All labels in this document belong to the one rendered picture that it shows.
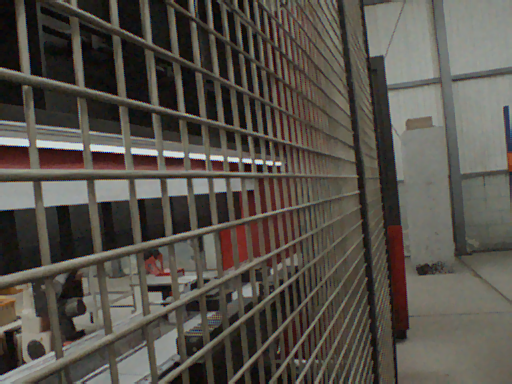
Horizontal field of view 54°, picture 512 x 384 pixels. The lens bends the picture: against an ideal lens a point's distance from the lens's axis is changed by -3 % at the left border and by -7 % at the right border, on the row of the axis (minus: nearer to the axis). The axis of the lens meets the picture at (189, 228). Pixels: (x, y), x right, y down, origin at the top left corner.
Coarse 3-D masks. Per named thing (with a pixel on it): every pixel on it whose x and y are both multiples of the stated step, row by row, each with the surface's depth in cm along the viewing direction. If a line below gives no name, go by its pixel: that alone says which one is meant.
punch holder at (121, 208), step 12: (108, 204) 149; (120, 204) 153; (108, 216) 149; (120, 216) 152; (108, 228) 149; (120, 228) 152; (132, 228) 158; (108, 240) 150; (120, 240) 151; (132, 240) 157
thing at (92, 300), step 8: (128, 256) 590; (128, 264) 591; (88, 272) 610; (88, 280) 610; (88, 288) 611; (88, 296) 606; (96, 296) 601; (112, 296) 590; (120, 296) 560; (88, 304) 554; (96, 304) 512; (128, 304) 597; (88, 312) 606; (96, 312) 510; (96, 320) 511
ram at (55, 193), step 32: (0, 160) 109; (64, 160) 130; (96, 160) 143; (192, 160) 204; (0, 192) 108; (32, 192) 118; (64, 192) 129; (96, 192) 142; (128, 192) 157; (160, 192) 177
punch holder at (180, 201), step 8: (176, 200) 188; (184, 200) 194; (176, 208) 187; (184, 208) 194; (176, 216) 187; (184, 216) 193; (176, 224) 186; (184, 224) 192; (176, 232) 186; (184, 232) 192
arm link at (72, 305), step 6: (66, 300) 192; (72, 300) 191; (78, 300) 191; (66, 306) 192; (72, 306) 190; (78, 306) 190; (84, 306) 193; (66, 312) 191; (72, 312) 190; (78, 312) 189; (84, 312) 192
